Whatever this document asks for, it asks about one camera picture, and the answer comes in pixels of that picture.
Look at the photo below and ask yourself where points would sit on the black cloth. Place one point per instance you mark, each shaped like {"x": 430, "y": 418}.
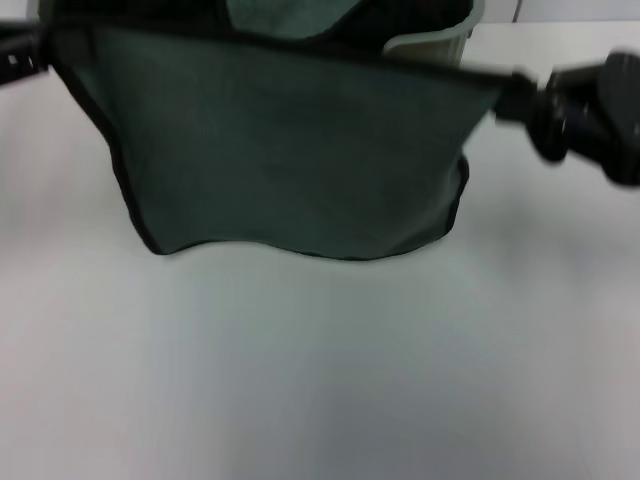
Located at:
{"x": 400, "y": 17}

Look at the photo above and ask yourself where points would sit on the grey-green perforated plastic storage box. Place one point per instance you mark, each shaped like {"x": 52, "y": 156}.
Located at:
{"x": 435, "y": 50}

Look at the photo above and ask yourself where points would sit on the grey-green cloth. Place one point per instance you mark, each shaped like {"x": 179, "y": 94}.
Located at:
{"x": 290, "y": 17}

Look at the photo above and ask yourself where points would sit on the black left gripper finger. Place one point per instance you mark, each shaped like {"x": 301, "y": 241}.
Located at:
{"x": 41, "y": 50}

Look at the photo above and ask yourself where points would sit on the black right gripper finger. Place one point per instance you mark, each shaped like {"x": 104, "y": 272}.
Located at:
{"x": 530, "y": 82}
{"x": 517, "y": 110}

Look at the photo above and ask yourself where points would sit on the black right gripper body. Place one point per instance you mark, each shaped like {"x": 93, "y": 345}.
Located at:
{"x": 600, "y": 120}

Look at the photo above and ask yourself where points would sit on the yellow and grey towel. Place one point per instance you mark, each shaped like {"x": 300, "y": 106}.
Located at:
{"x": 280, "y": 160}

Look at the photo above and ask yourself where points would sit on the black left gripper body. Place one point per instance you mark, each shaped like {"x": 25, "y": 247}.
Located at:
{"x": 12, "y": 55}

